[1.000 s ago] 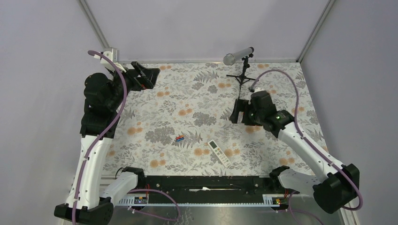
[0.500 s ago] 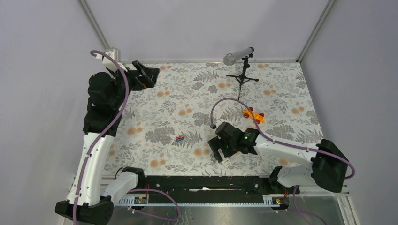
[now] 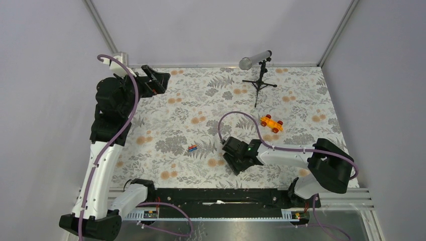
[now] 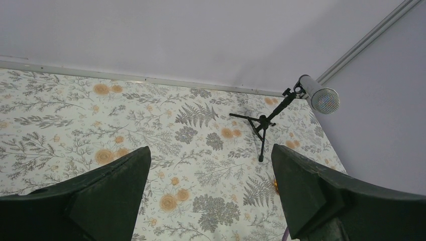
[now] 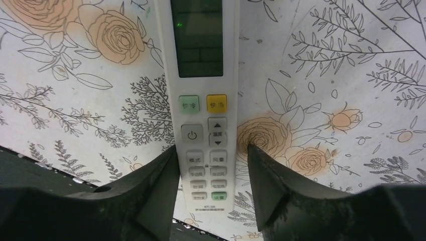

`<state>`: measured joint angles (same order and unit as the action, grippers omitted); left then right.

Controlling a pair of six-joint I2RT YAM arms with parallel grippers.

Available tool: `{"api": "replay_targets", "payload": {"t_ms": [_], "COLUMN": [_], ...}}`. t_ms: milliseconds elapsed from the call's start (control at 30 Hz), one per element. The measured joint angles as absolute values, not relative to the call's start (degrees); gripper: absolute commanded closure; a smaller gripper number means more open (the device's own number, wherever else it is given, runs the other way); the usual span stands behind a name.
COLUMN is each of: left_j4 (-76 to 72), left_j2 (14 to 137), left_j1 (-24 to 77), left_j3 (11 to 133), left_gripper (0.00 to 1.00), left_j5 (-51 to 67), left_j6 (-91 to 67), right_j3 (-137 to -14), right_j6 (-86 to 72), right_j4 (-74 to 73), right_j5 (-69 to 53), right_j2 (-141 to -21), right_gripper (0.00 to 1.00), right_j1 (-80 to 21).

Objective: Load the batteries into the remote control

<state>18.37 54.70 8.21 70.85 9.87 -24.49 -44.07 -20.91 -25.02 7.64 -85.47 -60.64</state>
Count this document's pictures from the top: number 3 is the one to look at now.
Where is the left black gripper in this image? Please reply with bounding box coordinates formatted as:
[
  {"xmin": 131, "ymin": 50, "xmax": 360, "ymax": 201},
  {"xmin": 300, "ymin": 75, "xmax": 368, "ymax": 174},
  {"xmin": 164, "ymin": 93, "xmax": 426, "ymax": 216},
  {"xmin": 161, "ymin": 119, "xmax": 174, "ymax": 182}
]
[{"xmin": 115, "ymin": 64, "xmax": 170, "ymax": 116}]

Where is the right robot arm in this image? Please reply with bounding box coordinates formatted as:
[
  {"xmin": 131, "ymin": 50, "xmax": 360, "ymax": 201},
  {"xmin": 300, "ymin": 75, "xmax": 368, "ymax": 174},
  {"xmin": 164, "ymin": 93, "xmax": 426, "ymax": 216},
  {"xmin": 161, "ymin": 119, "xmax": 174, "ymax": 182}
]
[{"xmin": 222, "ymin": 137, "xmax": 354, "ymax": 209}]

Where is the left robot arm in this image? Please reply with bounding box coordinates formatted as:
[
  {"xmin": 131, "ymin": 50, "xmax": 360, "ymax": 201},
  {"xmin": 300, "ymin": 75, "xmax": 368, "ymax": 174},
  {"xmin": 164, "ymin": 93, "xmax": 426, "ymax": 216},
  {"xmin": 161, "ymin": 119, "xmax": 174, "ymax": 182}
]
[{"xmin": 59, "ymin": 65, "xmax": 171, "ymax": 240}]

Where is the orange toy car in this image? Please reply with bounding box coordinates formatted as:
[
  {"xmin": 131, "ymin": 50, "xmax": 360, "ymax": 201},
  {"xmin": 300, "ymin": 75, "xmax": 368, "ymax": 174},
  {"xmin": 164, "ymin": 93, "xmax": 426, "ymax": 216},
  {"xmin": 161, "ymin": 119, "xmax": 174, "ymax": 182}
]
[{"xmin": 260, "ymin": 114, "xmax": 284, "ymax": 133}]

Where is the floral table mat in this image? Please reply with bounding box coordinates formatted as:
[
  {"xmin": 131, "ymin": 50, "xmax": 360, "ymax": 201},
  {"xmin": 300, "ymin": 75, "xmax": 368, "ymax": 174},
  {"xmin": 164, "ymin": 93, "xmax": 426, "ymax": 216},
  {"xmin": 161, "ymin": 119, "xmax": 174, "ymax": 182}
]
[{"xmin": 112, "ymin": 67, "xmax": 347, "ymax": 188}]

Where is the black tripod mic stand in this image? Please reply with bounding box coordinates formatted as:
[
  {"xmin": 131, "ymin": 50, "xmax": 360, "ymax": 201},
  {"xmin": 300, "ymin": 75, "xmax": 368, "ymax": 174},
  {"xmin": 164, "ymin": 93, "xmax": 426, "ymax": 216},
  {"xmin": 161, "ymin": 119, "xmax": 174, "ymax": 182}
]
[{"xmin": 242, "ymin": 57, "xmax": 277, "ymax": 108}]

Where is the silver microphone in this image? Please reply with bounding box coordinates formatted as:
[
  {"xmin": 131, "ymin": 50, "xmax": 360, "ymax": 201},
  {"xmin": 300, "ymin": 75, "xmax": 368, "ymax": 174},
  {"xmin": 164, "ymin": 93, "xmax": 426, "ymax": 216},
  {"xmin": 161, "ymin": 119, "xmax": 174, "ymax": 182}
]
[{"xmin": 239, "ymin": 50, "xmax": 272, "ymax": 70}]

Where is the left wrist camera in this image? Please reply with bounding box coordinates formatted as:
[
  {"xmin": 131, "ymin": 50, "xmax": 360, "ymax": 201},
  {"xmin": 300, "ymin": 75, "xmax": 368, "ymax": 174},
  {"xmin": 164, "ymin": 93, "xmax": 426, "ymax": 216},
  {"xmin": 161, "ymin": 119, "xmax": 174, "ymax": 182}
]
[{"xmin": 109, "ymin": 52, "xmax": 129, "ymax": 74}]

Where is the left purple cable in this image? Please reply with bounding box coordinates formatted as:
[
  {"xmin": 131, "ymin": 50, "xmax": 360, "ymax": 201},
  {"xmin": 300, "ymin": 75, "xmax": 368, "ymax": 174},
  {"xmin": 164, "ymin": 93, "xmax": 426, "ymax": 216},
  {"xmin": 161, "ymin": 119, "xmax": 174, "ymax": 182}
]
[{"xmin": 77, "ymin": 54, "xmax": 140, "ymax": 241}]

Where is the purple cable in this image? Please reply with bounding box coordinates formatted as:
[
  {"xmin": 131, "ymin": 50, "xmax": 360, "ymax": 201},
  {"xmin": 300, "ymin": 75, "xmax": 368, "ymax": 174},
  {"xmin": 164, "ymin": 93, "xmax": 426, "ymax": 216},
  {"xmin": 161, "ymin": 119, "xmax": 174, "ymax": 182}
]
[
  {"xmin": 77, "ymin": 54, "xmax": 140, "ymax": 241},
  {"xmin": 218, "ymin": 111, "xmax": 359, "ymax": 181}
]

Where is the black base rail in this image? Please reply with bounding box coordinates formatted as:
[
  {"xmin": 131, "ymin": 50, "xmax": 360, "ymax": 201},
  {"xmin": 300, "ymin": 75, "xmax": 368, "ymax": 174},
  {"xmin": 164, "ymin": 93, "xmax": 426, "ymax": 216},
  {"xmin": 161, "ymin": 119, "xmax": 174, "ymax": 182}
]
[{"xmin": 145, "ymin": 188, "xmax": 321, "ymax": 218}]

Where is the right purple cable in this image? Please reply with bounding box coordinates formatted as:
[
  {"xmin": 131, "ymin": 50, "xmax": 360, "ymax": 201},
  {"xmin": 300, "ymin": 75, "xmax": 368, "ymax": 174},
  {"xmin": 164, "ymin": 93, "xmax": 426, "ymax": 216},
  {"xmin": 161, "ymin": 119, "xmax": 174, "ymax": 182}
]
[{"xmin": 218, "ymin": 111, "xmax": 359, "ymax": 181}]

